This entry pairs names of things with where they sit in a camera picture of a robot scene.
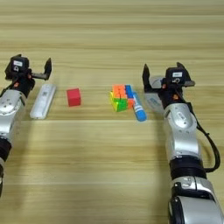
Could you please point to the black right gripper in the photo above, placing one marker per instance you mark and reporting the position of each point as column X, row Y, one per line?
column 172, row 96

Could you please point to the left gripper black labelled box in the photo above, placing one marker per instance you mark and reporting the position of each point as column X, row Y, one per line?
column 18, row 64

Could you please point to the white rectangular eraser block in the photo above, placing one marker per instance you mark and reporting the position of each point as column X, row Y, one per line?
column 43, row 100

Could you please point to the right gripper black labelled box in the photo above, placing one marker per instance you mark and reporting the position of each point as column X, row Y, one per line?
column 176, row 75

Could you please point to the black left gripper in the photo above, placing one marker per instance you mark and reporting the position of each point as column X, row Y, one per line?
column 23, row 83

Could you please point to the clear tape roll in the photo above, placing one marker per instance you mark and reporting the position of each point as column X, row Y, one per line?
column 154, row 100

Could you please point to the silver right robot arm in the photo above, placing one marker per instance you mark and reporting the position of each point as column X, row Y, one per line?
column 182, row 137

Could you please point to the multicoloured puzzle cube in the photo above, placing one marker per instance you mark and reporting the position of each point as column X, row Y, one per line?
column 121, row 97

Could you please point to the blue glue stick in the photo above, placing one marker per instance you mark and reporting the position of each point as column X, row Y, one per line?
column 139, row 108

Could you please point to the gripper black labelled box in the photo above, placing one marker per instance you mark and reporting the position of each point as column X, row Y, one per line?
column 18, row 64
column 176, row 75

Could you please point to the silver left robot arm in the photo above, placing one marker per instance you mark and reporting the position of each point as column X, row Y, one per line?
column 10, row 110

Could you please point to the red cube block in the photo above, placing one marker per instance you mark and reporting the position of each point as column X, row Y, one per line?
column 73, row 97

